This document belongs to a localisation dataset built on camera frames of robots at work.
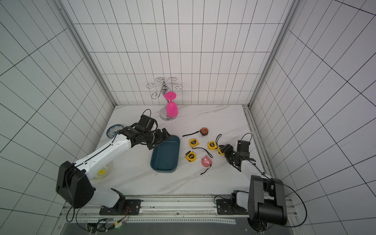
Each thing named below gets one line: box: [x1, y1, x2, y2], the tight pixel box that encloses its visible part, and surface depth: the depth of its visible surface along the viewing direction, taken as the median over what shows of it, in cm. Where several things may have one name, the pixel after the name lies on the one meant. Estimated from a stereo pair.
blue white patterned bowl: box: [106, 124, 124, 139], surface depth 102 cm
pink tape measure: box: [200, 155, 213, 175], surface depth 89 cm
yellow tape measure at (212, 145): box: [207, 140, 218, 151], surface depth 96 cm
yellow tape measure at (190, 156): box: [185, 150, 197, 163], surface depth 91 cm
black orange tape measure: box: [182, 127, 209, 137], surface depth 102 cm
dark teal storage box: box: [150, 135, 181, 173], surface depth 90 cm
